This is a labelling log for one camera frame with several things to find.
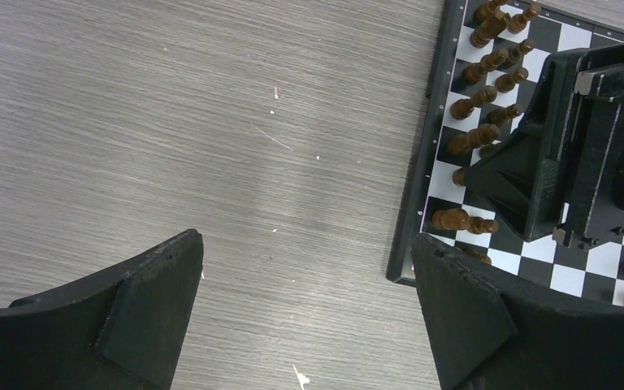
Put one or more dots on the dark queen chess piece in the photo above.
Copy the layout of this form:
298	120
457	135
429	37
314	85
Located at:
464	107

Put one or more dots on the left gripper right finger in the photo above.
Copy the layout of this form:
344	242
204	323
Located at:
489	329

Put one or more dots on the dark king chess piece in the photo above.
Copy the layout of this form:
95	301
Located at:
483	135

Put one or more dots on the dark pawn chess piece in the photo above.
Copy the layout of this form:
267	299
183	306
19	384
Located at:
488	150
474	254
502	116
508	81
479	225

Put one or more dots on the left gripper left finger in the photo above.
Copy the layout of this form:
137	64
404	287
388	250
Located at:
122	327

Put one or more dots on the black and white chessboard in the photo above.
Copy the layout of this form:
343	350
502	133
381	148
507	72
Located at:
531	32

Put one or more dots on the dark knight chess piece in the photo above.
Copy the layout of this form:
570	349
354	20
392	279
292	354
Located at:
452	219

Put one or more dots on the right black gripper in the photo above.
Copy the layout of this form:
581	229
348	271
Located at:
576	116

